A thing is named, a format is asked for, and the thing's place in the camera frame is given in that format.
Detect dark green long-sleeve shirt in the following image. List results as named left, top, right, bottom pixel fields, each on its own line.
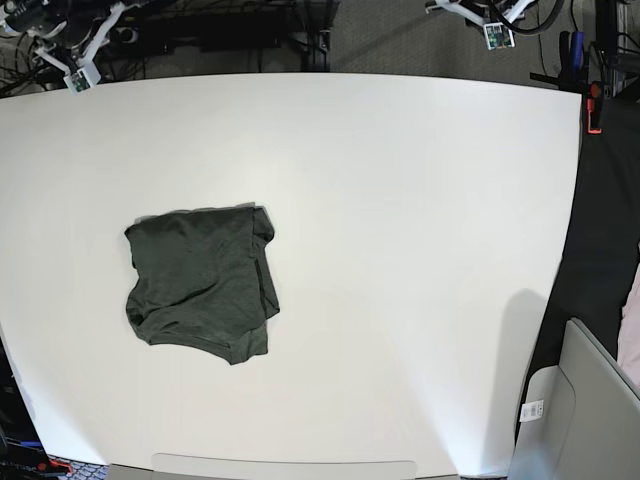
left=125, top=204, right=280, bottom=365

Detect red clamp on table edge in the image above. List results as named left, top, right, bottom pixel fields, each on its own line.
left=586, top=81, right=604, bottom=135

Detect grey plastic bin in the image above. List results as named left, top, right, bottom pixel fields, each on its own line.
left=508, top=319, right=639, bottom=479

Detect pink cloth at edge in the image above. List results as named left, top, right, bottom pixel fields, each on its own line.
left=617, top=267, right=640, bottom=387

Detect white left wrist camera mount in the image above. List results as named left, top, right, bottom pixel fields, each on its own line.
left=425, top=0, right=533, bottom=51

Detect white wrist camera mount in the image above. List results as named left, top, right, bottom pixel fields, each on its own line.
left=425, top=0, right=533, bottom=51
left=1, top=1, right=146, bottom=98

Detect blue and black handled tools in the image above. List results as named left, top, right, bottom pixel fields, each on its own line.
left=559, top=31, right=584, bottom=82

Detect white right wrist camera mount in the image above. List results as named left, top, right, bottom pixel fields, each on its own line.
left=1, top=1, right=146, bottom=98

